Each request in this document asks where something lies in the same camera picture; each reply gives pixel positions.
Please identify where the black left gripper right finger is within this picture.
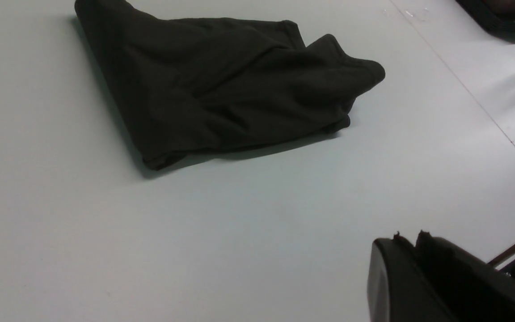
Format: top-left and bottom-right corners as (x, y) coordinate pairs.
(415, 232), (515, 322)

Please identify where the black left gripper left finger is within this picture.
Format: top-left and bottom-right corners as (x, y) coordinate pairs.
(367, 233), (458, 322)

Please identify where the dark gray long-sleeve top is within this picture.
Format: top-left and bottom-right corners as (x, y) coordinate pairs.
(74, 0), (386, 170)

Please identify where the black bag on table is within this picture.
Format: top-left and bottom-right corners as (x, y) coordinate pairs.
(456, 0), (515, 42)

